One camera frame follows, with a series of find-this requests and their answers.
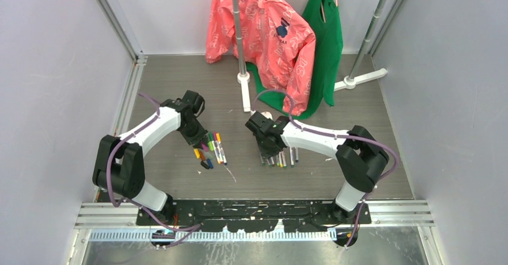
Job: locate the white left rack foot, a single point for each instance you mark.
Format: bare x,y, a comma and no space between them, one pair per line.
243,80

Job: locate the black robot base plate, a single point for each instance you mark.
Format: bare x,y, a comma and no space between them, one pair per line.
257,217

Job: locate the blue pen cap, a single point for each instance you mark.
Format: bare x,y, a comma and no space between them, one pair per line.
209,163

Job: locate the rack pole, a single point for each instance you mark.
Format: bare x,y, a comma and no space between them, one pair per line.
366,40
239,39

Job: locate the purple pen cap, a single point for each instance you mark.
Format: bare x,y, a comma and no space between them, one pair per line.
205,147

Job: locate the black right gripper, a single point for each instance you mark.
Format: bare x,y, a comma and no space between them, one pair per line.
267,153

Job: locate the pink printed jacket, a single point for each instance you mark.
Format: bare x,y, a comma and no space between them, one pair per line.
275,38

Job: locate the black pen cap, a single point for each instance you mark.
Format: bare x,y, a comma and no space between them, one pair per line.
204,164

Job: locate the right rack pole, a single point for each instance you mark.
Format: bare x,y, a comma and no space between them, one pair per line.
366,40

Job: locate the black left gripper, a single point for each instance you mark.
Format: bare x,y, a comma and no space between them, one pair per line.
194,141

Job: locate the green hanging shirt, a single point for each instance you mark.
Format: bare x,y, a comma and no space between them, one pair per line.
328,52

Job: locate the brown pen cap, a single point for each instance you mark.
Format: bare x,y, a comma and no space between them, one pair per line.
202,156

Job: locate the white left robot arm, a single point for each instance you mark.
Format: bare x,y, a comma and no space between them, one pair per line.
119,167

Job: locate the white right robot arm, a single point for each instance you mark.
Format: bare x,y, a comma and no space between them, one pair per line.
360,157

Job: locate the left rack pole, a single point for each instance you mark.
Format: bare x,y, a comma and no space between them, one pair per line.
239,39

